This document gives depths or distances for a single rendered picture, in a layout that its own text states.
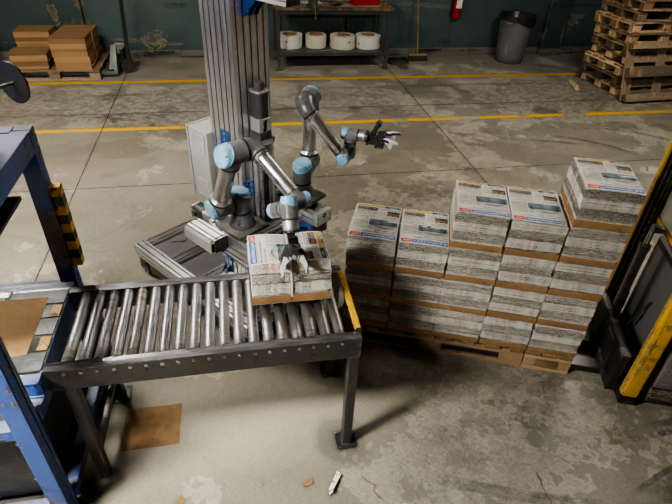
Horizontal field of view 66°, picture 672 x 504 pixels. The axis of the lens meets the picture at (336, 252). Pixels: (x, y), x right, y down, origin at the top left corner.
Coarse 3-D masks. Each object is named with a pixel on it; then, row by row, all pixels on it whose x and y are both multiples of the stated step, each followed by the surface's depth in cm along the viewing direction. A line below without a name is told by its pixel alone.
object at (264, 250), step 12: (252, 240) 251; (264, 240) 252; (276, 240) 253; (252, 252) 242; (264, 252) 242; (276, 252) 242; (252, 264) 233; (264, 264) 233; (276, 264) 234; (252, 276) 236; (264, 276) 237; (276, 276) 238; (252, 288) 240; (264, 288) 240; (276, 288) 241
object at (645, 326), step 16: (656, 256) 316; (656, 272) 313; (640, 288) 331; (656, 288) 311; (640, 304) 328; (656, 304) 308; (624, 320) 346; (640, 320) 325; (656, 320) 305; (624, 336) 342; (640, 336) 322; (656, 384) 298; (656, 400) 306
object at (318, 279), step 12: (300, 240) 253; (312, 240) 253; (312, 252) 243; (324, 252) 243; (300, 264) 237; (312, 264) 238; (324, 264) 240; (300, 276) 240; (312, 276) 242; (324, 276) 243; (300, 288) 244; (312, 288) 245; (324, 288) 247
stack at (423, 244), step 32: (352, 224) 305; (384, 224) 306; (416, 224) 308; (448, 224) 309; (352, 256) 305; (384, 256) 301; (416, 256) 297; (448, 256) 296; (480, 256) 289; (512, 256) 285; (352, 288) 319; (384, 288) 315; (416, 288) 309; (448, 288) 305; (480, 288) 301; (384, 320) 330; (416, 320) 324; (448, 320) 319; (480, 320) 315; (512, 320) 311; (448, 352) 335; (512, 352) 324
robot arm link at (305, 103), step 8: (296, 96) 301; (304, 96) 297; (312, 96) 300; (296, 104) 299; (304, 104) 296; (312, 104) 298; (304, 112) 297; (312, 112) 297; (312, 120) 299; (320, 120) 300; (320, 128) 301; (328, 128) 303; (320, 136) 304; (328, 136) 303; (328, 144) 305; (336, 144) 305; (336, 152) 306; (344, 152) 307; (336, 160) 308; (344, 160) 306
